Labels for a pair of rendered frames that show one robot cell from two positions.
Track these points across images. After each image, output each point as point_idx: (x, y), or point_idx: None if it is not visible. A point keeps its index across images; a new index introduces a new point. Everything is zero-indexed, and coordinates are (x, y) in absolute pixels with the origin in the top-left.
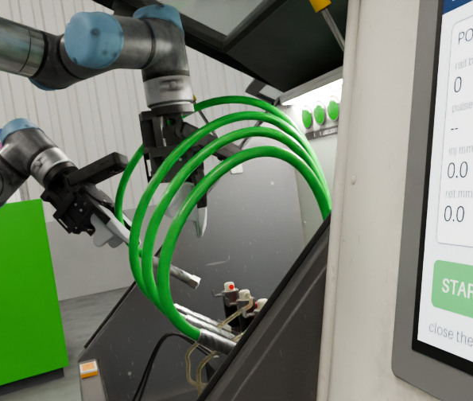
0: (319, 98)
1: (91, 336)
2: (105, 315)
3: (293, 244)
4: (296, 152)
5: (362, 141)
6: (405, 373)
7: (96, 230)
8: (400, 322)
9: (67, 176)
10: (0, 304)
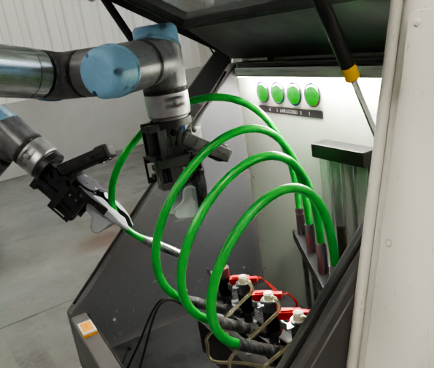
0: (278, 79)
1: (2, 227)
2: (12, 205)
3: (243, 196)
4: (295, 169)
5: (399, 215)
6: None
7: (93, 218)
8: None
9: (57, 166)
10: None
